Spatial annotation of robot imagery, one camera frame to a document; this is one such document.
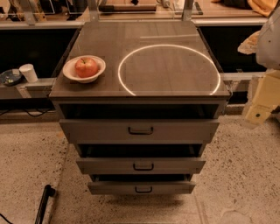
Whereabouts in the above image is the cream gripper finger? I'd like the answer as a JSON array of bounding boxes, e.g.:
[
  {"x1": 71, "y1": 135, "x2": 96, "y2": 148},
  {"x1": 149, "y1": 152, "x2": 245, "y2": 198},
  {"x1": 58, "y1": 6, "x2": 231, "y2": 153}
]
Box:
[{"x1": 243, "y1": 69, "x2": 280, "y2": 126}]

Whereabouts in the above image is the grey top drawer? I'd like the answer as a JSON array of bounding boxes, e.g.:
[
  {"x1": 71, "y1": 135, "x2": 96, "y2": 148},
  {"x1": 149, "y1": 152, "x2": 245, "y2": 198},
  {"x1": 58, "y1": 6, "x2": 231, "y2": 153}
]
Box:
[{"x1": 59, "y1": 119, "x2": 219, "y2": 144}]

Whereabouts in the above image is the grey drawer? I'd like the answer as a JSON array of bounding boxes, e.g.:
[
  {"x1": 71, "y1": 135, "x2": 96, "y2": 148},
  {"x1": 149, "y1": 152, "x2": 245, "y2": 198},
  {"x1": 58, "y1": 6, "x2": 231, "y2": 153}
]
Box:
[
  {"x1": 59, "y1": 119, "x2": 219, "y2": 144},
  {"x1": 87, "y1": 181, "x2": 195, "y2": 195},
  {"x1": 76, "y1": 157, "x2": 205, "y2": 175}
]

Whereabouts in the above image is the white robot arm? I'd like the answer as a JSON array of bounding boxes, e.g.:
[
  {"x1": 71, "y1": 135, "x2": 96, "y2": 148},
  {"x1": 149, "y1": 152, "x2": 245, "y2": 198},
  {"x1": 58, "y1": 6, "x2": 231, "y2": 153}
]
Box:
[{"x1": 238, "y1": 6, "x2": 280, "y2": 126}]

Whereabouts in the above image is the grey drawer cabinet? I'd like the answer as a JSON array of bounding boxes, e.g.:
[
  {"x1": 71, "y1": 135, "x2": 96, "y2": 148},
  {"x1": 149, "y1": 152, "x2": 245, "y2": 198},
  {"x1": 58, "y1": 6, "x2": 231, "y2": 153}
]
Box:
[{"x1": 48, "y1": 19, "x2": 232, "y2": 147}]

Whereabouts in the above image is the grey middle drawer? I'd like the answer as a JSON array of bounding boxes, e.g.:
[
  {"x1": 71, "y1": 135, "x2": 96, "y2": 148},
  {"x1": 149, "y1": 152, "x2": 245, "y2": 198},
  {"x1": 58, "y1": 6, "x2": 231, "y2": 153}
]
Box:
[{"x1": 76, "y1": 157, "x2": 205, "y2": 175}]

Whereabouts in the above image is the grey bottom drawer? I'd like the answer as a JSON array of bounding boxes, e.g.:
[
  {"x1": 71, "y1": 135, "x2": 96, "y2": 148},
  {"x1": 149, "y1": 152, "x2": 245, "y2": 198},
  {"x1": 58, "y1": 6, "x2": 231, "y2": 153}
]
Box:
[{"x1": 87, "y1": 181, "x2": 195, "y2": 195}]

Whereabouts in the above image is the yellow cloth on shelf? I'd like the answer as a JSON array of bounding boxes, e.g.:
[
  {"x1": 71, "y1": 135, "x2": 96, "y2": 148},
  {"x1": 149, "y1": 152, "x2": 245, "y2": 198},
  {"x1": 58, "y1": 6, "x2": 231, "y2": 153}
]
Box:
[{"x1": 247, "y1": 0, "x2": 278, "y2": 17}]

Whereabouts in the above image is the red apple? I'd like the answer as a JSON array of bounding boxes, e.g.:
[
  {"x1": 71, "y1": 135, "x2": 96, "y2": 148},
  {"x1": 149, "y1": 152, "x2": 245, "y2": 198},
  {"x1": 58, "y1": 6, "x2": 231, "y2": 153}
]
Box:
[{"x1": 75, "y1": 58, "x2": 98, "y2": 78}]

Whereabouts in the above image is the white ceramic bowl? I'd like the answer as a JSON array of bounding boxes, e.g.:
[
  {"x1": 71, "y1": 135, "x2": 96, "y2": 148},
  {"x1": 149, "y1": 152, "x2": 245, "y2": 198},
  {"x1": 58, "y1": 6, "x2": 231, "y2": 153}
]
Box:
[{"x1": 62, "y1": 55, "x2": 106, "y2": 83}]

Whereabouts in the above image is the black bar on floor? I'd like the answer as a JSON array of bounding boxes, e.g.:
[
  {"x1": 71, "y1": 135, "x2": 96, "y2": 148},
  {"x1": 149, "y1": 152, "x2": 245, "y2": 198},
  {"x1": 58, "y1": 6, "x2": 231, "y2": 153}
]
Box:
[{"x1": 35, "y1": 185, "x2": 56, "y2": 224}]

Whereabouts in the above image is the white paper cup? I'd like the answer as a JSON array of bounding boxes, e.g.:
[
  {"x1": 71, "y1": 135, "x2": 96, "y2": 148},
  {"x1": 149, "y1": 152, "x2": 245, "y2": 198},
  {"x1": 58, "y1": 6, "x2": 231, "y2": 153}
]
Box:
[{"x1": 19, "y1": 64, "x2": 38, "y2": 83}]

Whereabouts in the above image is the dark blue plate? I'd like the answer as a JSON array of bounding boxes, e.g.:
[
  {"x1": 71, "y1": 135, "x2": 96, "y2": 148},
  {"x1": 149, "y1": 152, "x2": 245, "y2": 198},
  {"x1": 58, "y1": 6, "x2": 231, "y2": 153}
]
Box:
[{"x1": 0, "y1": 69, "x2": 23, "y2": 87}]

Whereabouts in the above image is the black cable on floor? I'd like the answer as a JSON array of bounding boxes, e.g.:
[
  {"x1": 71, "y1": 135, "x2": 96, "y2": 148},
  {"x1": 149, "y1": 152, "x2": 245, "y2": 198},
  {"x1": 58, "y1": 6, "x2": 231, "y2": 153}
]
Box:
[{"x1": 0, "y1": 108, "x2": 55, "y2": 118}]

